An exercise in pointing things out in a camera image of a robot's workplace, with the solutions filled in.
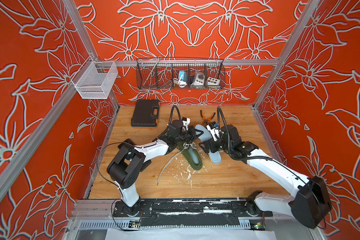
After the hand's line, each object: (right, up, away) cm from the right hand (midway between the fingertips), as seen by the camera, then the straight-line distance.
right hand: (202, 141), depth 80 cm
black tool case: (-38, +16, +30) cm, 51 cm away
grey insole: (+1, +4, +1) cm, 4 cm away
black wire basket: (-27, +43, +20) cm, 55 cm away
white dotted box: (+9, +36, +14) cm, 40 cm away
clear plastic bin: (-67, +37, +13) cm, 78 cm away
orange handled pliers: (+9, +11, +27) cm, 31 cm away
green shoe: (-5, -9, +8) cm, 13 cm away
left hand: (+1, +5, +1) cm, 5 cm away
